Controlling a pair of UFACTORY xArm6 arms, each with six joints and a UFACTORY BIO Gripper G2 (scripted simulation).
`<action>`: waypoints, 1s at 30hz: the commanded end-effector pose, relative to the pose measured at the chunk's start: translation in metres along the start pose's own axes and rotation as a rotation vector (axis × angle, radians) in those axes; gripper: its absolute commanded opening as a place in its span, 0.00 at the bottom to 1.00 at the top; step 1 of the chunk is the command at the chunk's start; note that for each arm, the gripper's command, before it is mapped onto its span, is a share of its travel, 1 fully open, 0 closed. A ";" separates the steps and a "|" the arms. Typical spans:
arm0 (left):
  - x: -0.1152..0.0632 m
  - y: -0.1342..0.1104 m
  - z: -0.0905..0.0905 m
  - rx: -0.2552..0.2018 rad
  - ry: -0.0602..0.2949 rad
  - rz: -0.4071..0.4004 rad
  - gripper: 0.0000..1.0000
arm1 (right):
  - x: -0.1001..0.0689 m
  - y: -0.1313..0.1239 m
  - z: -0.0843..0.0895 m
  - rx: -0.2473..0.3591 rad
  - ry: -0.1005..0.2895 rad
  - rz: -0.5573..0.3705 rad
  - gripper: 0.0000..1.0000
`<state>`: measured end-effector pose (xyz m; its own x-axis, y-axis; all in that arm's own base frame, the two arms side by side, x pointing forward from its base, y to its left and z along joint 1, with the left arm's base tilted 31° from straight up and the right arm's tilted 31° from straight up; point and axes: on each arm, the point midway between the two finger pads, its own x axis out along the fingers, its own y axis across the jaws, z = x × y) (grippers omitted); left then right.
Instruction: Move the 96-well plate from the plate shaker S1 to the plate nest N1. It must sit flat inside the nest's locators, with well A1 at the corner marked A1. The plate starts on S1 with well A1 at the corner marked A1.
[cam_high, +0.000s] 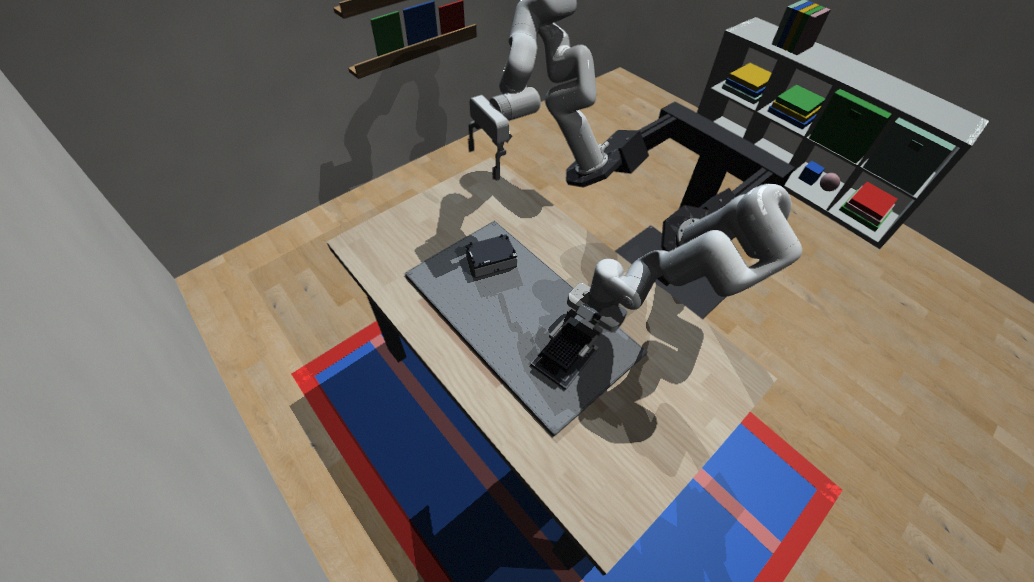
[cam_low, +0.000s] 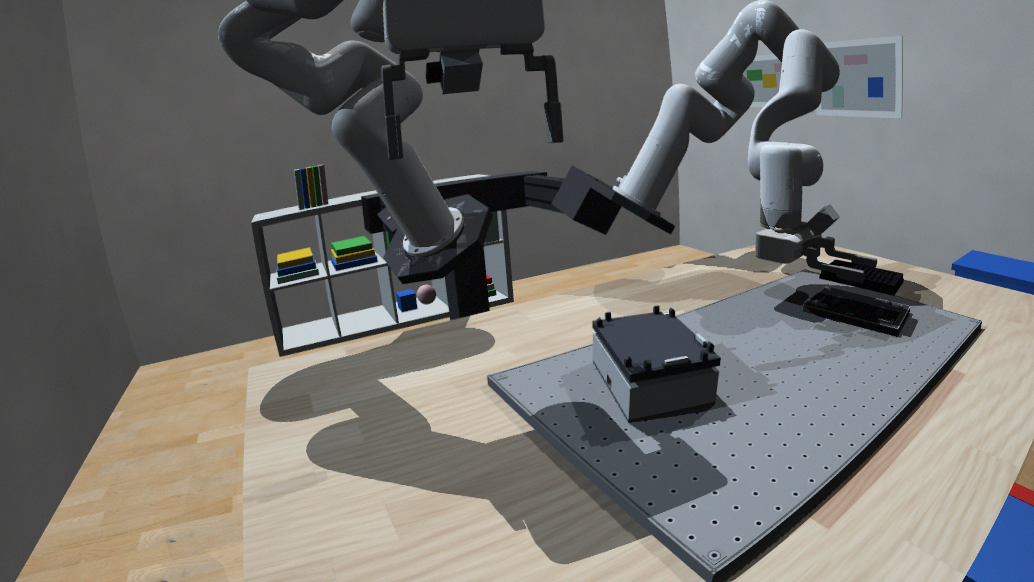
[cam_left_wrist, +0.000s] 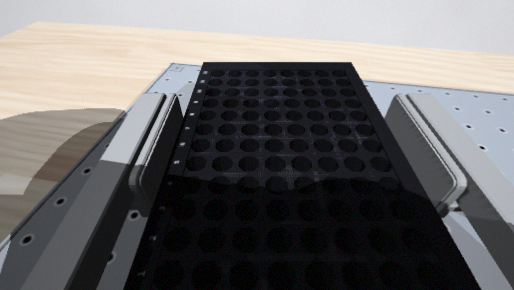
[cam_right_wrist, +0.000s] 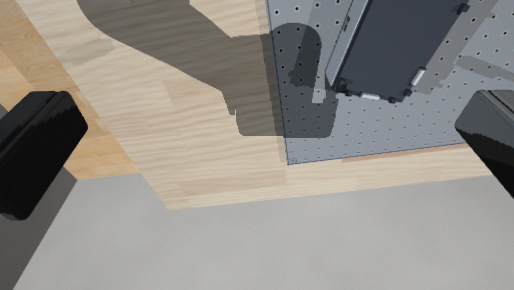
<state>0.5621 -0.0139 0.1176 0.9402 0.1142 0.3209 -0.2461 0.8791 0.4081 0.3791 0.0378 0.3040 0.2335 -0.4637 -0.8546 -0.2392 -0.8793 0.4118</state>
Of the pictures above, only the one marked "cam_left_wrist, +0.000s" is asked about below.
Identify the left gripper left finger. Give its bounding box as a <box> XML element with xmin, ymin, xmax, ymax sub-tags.
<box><xmin>20</xmin><ymin>93</ymin><xmax>184</xmax><ymax>290</ymax></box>

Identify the grey perforated breadboard plate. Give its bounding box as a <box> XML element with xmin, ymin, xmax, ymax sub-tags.
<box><xmin>0</xmin><ymin>62</ymin><xmax>514</xmax><ymax>290</ymax></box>

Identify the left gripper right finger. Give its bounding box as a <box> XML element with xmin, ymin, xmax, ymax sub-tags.
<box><xmin>384</xmin><ymin>94</ymin><xmax>514</xmax><ymax>290</ymax></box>

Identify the black well plate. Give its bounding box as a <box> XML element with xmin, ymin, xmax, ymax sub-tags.
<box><xmin>123</xmin><ymin>62</ymin><xmax>482</xmax><ymax>290</ymax></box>

